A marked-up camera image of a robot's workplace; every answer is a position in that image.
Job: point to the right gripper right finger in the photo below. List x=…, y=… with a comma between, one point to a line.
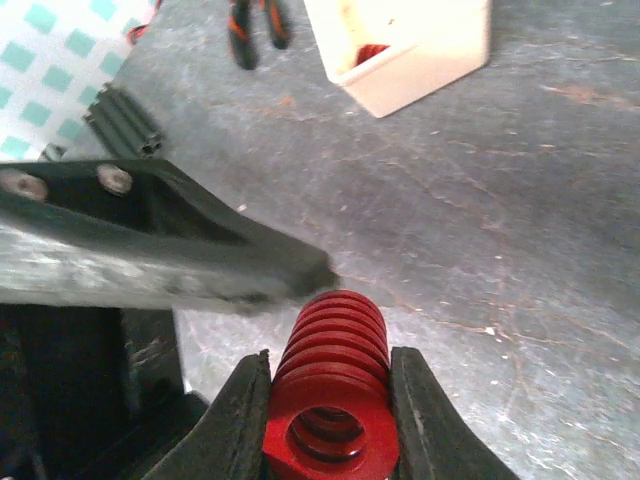
x=435, y=442

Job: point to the black aluminium extrusion piece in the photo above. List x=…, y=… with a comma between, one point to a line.
x=123, y=128

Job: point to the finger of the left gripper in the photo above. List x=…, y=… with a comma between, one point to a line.
x=142, y=234

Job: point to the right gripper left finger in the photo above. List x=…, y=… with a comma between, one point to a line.
x=226, y=443

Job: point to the white spring tray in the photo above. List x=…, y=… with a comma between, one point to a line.
x=431, y=44

